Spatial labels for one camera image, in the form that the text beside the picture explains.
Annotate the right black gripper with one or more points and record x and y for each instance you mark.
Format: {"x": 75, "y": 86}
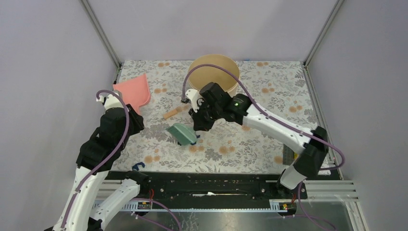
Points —
{"x": 199, "y": 124}

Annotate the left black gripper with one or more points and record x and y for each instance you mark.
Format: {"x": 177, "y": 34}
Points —
{"x": 137, "y": 119}

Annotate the pink plastic dustpan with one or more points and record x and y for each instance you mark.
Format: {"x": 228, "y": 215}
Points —
{"x": 135, "y": 92}

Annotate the green hand brush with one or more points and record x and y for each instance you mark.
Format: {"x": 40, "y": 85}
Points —
{"x": 183, "y": 134}

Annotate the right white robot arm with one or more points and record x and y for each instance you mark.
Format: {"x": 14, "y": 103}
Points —
{"x": 309, "y": 144}

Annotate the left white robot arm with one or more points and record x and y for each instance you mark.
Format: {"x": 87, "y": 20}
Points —
{"x": 94, "y": 162}

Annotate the beige plastic bucket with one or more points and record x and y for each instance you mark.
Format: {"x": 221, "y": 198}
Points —
{"x": 204, "y": 75}

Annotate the tan wooden block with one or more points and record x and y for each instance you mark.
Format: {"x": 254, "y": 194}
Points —
{"x": 170, "y": 114}

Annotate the floral table cloth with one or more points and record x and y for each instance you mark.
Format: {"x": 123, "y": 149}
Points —
{"x": 227, "y": 147}

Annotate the grey lego baseplate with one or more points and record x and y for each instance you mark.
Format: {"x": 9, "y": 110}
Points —
{"x": 288, "y": 155}

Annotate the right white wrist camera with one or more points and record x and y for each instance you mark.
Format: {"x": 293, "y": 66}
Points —
{"x": 192, "y": 96}

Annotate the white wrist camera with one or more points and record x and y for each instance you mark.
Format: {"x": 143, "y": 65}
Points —
{"x": 113, "y": 99}
{"x": 192, "y": 96}

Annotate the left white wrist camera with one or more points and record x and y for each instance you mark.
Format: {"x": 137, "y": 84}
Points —
{"x": 113, "y": 99}

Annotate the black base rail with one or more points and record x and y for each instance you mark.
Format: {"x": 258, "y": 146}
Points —
{"x": 217, "y": 191}

